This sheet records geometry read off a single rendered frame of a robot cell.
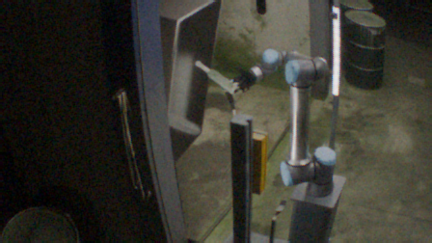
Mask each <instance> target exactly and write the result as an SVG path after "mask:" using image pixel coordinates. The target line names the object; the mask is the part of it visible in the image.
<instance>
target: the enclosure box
mask: <svg viewBox="0 0 432 243"><path fill-rule="evenodd" d="M223 1H224V0H158V4H159V10H158V11H159V16H160V19H159V23H160V38H161V44H162V45H161V52H162V59H163V64H162V67H163V74H164V82H165V91H166V93H165V98H166V106H167V115H168V123H169V131H170V135H171V138H172V139H173V146H174V155H175V162H176V161H177V160H178V159H179V158H180V157H181V156H182V154H183V153H184V152H185V151H186V150H188V149H189V147H190V145H191V144H192V143H194V142H195V141H196V140H197V138H198V137H199V136H200V135H201V134H202V131H203V118H204V110H205V104H206V97H207V90H209V84H210V77H209V76H208V73H206V71H205V70H203V69H202V68H201V67H198V66H197V65H196V62H197V61H199V62H201V64H202V65H204V66H205V67H206V68H209V69H212V64H213V58H214V51H215V45H216V40H217V34H218V28H219V22H220V16H221V11H222V6H223Z"/></svg>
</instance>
